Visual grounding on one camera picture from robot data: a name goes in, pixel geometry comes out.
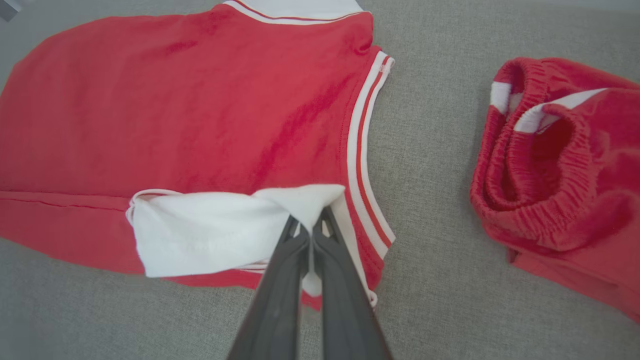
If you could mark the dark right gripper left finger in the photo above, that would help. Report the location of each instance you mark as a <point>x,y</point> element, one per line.
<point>275,310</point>

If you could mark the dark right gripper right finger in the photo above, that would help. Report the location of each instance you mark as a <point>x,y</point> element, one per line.
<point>350,315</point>

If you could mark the red white-trimmed basketball jersey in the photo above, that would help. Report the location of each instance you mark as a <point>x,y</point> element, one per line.
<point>175,110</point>

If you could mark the red Bulls 23 shorts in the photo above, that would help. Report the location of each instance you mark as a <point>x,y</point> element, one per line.
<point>575,190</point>

